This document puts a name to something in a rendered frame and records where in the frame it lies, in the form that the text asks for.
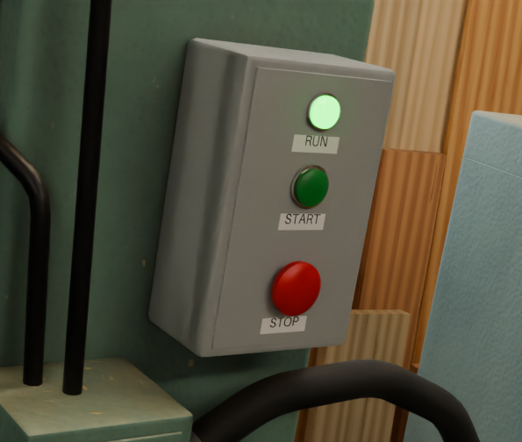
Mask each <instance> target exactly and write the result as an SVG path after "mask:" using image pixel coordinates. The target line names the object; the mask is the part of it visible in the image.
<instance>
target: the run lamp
mask: <svg viewBox="0 0 522 442"><path fill-rule="evenodd" d="M339 115H340V106H339V102H338V100H337V98H336V97H335V96H334V95H333V94H331V93H327V92H321V93H318V94H317V95H315V96H314V97H313V98H312V99H311V100H310V102H309V104H308V106H307V110H306V118H307V121H308V124H309V125H310V126H311V127H312V128H313V129H315V130H318V131H325V130H327V129H329V128H331V127H332V126H333V125H334V124H335V123H336V121H337V120H338V118H339Z"/></svg>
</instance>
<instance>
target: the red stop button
mask: <svg viewBox="0 0 522 442"><path fill-rule="evenodd" d="M320 287H321V279H320V275H319V272H318V270H317V269H316V268H315V267H314V266H313V265H311V264H309V263H307V262H305V261H301V260H299V261H294V262H291V263H290V264H288V265H287V266H285V267H284V268H283V269H282V270H281V271H280V272H279V273H278V275H277V276H276V278H275V280H274V283H273V286H272V290H271V297H272V302H273V304H274V306H275V307H276V308H277V309H278V310H279V311H280V312H281V313H283V314H285V315H287V316H291V317H294V316H298V315H301V314H303V313H305V312H306V311H307V310H308V309H309V308H310V307H311V306H312V305H313V304H314V303H315V302H316V300H317V298H318V294H319V291H320Z"/></svg>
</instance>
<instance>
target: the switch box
mask: <svg viewBox="0 0 522 442"><path fill-rule="evenodd" d="M395 80H396V73H395V72H393V71H392V70H391V69H389V68H383V67H379V66H376V65H372V64H368V63H365V62H361V61H355V60H351V59H348V58H344V57H340V56H337V55H333V54H328V53H314V52H307V51H300V50H292V49H285V48H278V47H271V46H257V45H249V44H242V43H234V42H227V41H220V40H212V39H199V38H195V39H191V40H190V41H189V44H188V48H187V54H186V61H185V67H184V72H183V79H182V90H181V96H180V103H179V108H178V114H177V120H176V127H175V138H174V144H173V150H172V156H171V162H170V169H169V174H168V186H167V192H166V198H165V204H164V210H163V216H162V222H161V234H160V240H159V245H158V252H157V258H156V264H155V270H154V281H153V287H152V294H151V300H150V306H149V312H148V316H149V319H150V321H151V322H153V323H154V324H156V325H157V326H158V327H160V328H161V329H162V330H163V331H165V332H166V333H167V334H169V335H170V336H171V337H173V338H174V339H176V340H177V341H178V342H180V343H181V344H183V345H184V346H186V347H187V348H188V349H190V350H191V352H193V353H194V354H196V355H197V356H200V357H212V356H223V355H233V354H243V353H262V352H273V351H282V350H293V349H303V348H313V347H323V346H341V345H343V344H344V342H345V340H346V335H347V327H348V323H349V318H350V313H351V309H352V304H353V300H354V291H355V286H356V282H357V277H358V273H359V267H360V263H361V255H362V250H363V245H364V240H365V236H366V231H367V227H368V218H369V213H370V209H371V204H372V199H373V195H374V190H375V182H376V177H377V172H378V168H379V163H380V159H381V154H382V149H383V141H384V136H385V132H386V126H387V122H388V117H389V113H390V104H391V99H392V95H393V90H394V86H395ZM321 92H327V93H331V94H333V95H334V96H335V97H336V98H337V100H338V102H339V106H340V115H339V118H338V120H337V121H336V123H335V124H334V125H333V126H332V127H331V128H329V129H327V130H325V131H318V130H315V129H313V128H312V127H311V126H310V125H309V124H308V121H307V118H306V110H307V106H308V104H309V102H310V100H311V99H312V98H313V97H314V96H315V95H317V94H318V93H321ZM295 134H297V135H311V136H326V137H340V140H339V145H338V150H337V153H303V152H291V150H292V145H293V140H294V135H295ZM308 164H315V165H318V166H321V167H322V168H323V169H324V170H325V171H326V173H327V175H328V179H329V187H328V191H327V194H326V196H325V198H324V200H323V201H322V202H321V203H320V204H319V205H318V206H316V207H314V208H311V209H302V208H300V207H298V206H296V205H295V204H294V203H293V201H292V199H291V197H290V184H291V181H292V178H293V176H294V175H295V173H296V172H297V171H298V170H299V169H300V168H301V167H303V166H305V165H308ZM281 214H325V222H324V227H323V230H278V226H279V221H280V216H281ZM299 260H301V261H305V262H307V263H309V264H311V265H313V266H314V267H315V268H316V269H317V270H318V272H319V275H320V279H321V287H320V291H319V294H318V298H317V300H316V302H315V303H314V304H313V305H312V306H311V307H310V308H309V309H308V310H307V311H306V312H305V313H303V314H301V315H298V316H307V318H306V323H305V328H304V331H292V332H280V333H268V334H260V333H261V323H262V319H263V318H272V317H290V316H287V315H285V314H283V313H281V312H280V311H279V310H278V309H277V308H276V307H275V306H274V304H273V302H272V297H271V290H272V286H273V283H274V280H275V278H276V276H277V275H278V273H279V272H280V271H281V270H282V269H283V268H284V267H285V266H287V265H288V264H290V263H291V262H294V261H299ZM298 316H294V317H298Z"/></svg>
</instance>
